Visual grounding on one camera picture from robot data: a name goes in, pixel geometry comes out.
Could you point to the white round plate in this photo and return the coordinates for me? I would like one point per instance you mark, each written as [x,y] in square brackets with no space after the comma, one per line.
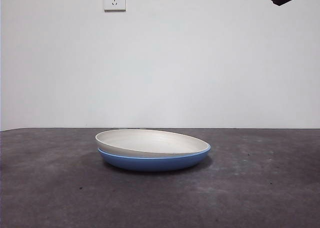
[150,141]

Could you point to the blue round plate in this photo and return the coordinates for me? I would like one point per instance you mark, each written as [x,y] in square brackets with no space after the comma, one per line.
[150,164]

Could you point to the white wall power socket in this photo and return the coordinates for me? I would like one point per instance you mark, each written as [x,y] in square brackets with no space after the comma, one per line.
[115,0]

